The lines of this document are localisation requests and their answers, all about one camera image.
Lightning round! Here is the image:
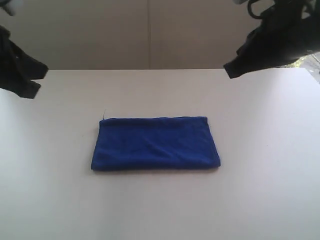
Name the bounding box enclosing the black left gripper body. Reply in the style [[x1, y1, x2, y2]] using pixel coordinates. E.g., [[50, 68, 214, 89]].
[[0, 26, 28, 95]]

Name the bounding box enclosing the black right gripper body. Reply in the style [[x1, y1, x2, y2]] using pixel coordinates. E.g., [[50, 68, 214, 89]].
[[236, 0, 320, 70]]

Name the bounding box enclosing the blue microfibre towel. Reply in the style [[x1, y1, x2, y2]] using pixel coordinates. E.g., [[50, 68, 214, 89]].
[[90, 116, 221, 172]]

